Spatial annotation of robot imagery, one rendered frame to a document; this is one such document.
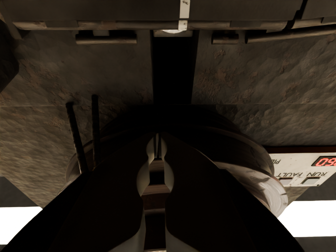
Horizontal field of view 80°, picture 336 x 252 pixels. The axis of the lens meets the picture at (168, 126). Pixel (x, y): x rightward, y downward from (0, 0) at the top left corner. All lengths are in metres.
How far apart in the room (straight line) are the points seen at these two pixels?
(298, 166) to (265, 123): 0.20
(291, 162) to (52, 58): 0.57
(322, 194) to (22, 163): 9.28
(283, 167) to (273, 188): 0.24
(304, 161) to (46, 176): 0.71
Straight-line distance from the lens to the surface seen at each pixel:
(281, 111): 0.48
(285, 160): 0.61
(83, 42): 0.27
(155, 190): 0.31
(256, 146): 0.39
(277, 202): 0.46
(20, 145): 0.60
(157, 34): 0.30
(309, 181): 0.75
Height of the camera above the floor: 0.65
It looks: 47 degrees up
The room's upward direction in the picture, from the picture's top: 179 degrees counter-clockwise
